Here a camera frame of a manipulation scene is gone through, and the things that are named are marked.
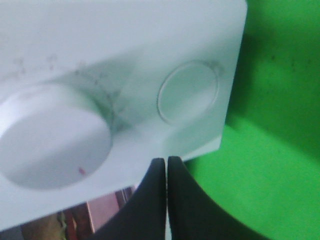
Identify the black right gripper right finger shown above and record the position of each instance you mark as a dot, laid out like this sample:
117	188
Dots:
193	215

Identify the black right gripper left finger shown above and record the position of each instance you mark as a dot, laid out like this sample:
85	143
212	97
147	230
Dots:
143	217

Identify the pink round plate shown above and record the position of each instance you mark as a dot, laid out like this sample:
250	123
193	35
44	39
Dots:
103	208

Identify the white microwave knob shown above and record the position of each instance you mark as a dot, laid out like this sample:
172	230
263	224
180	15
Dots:
51	136

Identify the round microwave door button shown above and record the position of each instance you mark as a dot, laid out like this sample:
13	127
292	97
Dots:
188	92

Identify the burger with lettuce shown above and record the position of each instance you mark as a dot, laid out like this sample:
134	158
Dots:
68	225

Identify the white microwave oven body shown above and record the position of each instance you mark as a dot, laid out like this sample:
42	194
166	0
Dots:
119	53

